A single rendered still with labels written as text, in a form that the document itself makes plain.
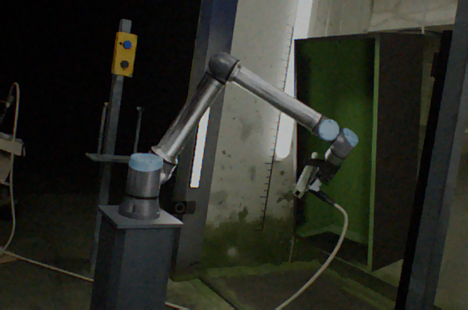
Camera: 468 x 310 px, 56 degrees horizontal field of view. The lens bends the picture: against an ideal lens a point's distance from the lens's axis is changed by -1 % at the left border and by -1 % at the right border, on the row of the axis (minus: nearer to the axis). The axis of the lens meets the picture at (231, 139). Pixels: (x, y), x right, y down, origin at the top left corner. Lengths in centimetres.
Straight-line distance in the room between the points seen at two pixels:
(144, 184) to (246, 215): 136
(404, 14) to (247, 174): 168
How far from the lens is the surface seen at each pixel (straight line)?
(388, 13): 377
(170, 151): 215
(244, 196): 316
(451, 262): 327
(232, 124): 301
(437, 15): 350
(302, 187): 220
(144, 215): 200
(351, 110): 280
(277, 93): 197
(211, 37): 291
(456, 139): 118
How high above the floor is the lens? 116
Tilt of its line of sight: 3 degrees down
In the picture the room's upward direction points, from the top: 8 degrees clockwise
